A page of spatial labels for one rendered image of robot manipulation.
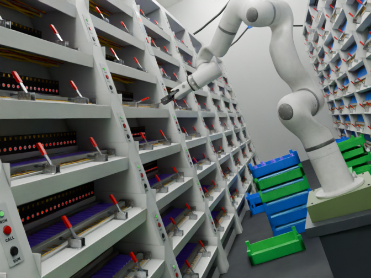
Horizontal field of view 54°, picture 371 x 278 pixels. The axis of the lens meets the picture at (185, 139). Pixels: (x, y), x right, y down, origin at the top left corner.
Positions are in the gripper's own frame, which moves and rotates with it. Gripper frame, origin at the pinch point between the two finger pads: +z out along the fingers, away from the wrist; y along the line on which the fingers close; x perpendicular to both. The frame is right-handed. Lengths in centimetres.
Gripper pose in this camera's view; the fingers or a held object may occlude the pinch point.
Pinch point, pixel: (165, 100)
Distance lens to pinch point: 187.9
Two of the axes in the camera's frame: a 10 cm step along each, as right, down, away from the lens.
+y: 2.6, -0.6, 9.6
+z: -8.4, 4.9, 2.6
